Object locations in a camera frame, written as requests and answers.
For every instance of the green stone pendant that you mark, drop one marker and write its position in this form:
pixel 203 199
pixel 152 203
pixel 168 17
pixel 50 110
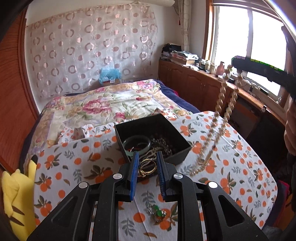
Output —
pixel 158 211

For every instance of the person's right hand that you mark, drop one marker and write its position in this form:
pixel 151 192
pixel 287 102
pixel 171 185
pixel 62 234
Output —
pixel 291 129

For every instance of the pile of dark clothes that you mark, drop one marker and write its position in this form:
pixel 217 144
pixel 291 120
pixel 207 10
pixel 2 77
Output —
pixel 170 49

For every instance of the patterned window curtain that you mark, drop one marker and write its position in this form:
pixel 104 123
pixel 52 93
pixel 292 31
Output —
pixel 185 25

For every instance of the yellow plush toy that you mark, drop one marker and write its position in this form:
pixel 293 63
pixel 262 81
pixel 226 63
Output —
pixel 18 197

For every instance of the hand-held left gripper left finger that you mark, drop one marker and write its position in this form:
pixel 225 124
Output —
pixel 134 176

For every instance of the beige air conditioner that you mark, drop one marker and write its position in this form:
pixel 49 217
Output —
pixel 157 2

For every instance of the wooden frame window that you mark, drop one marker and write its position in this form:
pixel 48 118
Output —
pixel 231 34

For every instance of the brown wooden cabinet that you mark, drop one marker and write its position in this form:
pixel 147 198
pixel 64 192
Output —
pixel 196 81

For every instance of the navy blue bed sheet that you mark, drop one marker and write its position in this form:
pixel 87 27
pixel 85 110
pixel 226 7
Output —
pixel 178 99

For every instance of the small cardboard box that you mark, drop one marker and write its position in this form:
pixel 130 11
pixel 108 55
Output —
pixel 111 82

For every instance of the stack of books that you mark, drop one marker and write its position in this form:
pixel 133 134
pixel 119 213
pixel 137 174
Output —
pixel 183 58

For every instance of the orange fruit print cloth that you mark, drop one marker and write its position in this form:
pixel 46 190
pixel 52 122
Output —
pixel 81 162

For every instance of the black square box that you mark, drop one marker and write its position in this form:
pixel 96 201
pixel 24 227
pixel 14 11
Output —
pixel 148 125

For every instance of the small white pearl strand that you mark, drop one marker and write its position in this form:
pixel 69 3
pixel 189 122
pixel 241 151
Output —
pixel 161 146

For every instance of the gold bangle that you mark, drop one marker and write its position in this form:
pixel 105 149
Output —
pixel 142 172

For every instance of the floral quilt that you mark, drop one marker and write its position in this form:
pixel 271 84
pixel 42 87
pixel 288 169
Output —
pixel 92 104

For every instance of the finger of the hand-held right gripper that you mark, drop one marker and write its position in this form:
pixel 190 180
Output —
pixel 259 67

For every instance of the pale green jade bangle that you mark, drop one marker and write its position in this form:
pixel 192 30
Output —
pixel 148 144

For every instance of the blue plastic bag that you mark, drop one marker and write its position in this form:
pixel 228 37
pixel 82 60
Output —
pixel 109 74

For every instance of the pink bottle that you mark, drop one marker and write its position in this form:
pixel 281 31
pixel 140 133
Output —
pixel 220 69

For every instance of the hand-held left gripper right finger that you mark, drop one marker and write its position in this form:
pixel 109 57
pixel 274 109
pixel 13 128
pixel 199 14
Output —
pixel 161 176

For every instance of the circle pattern sheer curtain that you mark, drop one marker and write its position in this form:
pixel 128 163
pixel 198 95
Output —
pixel 81 46

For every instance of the row of small bottles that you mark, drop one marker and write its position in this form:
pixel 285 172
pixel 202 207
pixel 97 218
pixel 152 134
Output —
pixel 208 66

